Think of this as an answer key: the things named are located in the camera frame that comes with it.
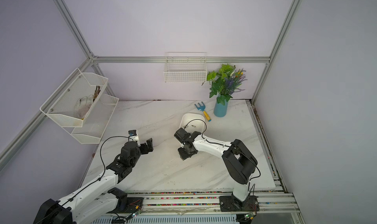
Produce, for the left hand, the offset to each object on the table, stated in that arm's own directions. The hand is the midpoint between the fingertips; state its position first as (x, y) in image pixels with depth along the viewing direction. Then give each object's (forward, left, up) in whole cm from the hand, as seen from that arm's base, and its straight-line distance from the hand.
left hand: (144, 141), depth 85 cm
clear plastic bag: (+11, +31, +19) cm, 38 cm away
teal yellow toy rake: (+36, -36, -9) cm, 52 cm away
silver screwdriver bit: (+18, -24, -10) cm, 32 cm away
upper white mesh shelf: (+10, +36, +21) cm, 43 cm away
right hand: (-5, -25, -8) cm, 27 cm away
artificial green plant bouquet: (+28, -49, +22) cm, 60 cm away
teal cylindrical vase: (+32, -50, -8) cm, 60 cm away
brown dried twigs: (+19, +26, +21) cm, 39 cm away
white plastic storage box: (+7, -29, +10) cm, 31 cm away
